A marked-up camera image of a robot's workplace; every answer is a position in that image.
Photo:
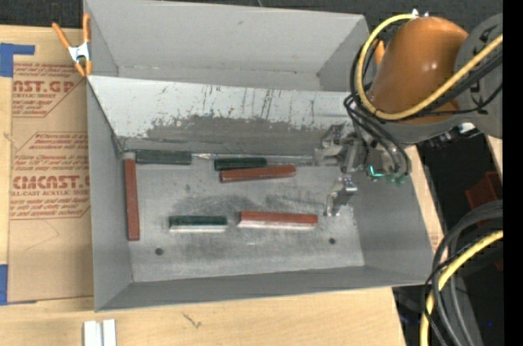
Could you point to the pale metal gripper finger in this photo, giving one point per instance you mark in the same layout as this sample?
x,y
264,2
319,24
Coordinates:
x,y
333,148
342,195

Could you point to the red-brown flat block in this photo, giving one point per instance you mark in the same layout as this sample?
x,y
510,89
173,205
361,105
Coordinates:
x,y
132,200
257,173
278,218

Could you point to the dark green flat block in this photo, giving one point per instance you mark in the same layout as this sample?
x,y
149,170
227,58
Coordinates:
x,y
198,222
163,157
240,163

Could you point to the grey metal bin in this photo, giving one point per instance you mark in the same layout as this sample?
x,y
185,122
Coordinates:
x,y
245,254

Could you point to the brown cardboard board red print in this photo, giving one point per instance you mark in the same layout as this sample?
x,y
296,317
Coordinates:
x,y
49,254

